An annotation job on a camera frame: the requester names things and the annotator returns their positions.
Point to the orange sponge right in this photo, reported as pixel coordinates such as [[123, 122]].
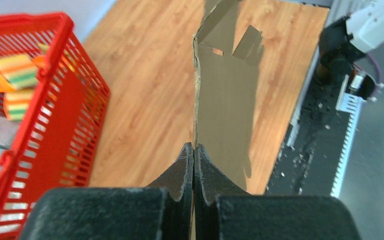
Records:
[[40, 60]]

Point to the striped sponge lower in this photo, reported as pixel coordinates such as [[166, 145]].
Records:
[[16, 103]]

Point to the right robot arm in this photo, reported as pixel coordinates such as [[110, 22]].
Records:
[[349, 39]]

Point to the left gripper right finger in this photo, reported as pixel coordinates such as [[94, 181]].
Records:
[[224, 211]]

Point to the red plastic shopping basket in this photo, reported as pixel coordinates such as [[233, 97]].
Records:
[[58, 137]]

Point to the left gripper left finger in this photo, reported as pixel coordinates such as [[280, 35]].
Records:
[[159, 211]]

